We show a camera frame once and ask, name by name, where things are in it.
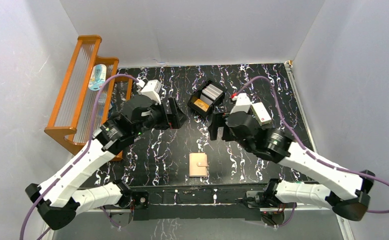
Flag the black plastic card bin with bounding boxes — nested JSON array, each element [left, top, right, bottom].
[[187, 79, 227, 118]]

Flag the tan blue card holder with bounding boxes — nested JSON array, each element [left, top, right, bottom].
[[189, 153, 209, 178]]

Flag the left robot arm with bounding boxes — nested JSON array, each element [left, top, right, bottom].
[[25, 95, 188, 230]]

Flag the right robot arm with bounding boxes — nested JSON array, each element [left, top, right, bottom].
[[208, 111, 374, 222]]

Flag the stack of white cards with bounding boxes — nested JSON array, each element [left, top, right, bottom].
[[201, 84, 223, 101]]

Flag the white cardboard box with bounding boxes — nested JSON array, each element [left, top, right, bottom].
[[251, 102, 272, 126]]

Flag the blue items on rack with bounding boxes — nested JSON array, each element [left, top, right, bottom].
[[96, 93, 114, 121]]

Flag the blue white blister pack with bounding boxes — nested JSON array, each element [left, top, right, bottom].
[[88, 64, 107, 91]]

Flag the orange wooden tiered rack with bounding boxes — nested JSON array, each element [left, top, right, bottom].
[[44, 35, 134, 155]]

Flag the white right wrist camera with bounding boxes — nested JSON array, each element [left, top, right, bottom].
[[230, 93, 253, 115]]

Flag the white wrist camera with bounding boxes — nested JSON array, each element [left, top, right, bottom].
[[230, 93, 253, 115], [140, 79, 163, 105]]

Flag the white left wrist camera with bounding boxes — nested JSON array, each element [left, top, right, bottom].
[[140, 79, 163, 105]]

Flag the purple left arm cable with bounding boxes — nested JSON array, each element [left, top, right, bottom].
[[18, 73, 146, 240]]

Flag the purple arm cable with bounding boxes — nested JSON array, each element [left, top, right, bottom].
[[230, 76, 389, 229], [18, 73, 146, 240]]

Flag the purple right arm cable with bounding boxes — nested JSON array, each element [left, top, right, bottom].
[[230, 76, 389, 229]]

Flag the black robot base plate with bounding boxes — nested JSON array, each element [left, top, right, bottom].
[[101, 185, 296, 222]]

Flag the aluminium frame rail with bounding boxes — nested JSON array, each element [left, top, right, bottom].
[[44, 204, 353, 240]]

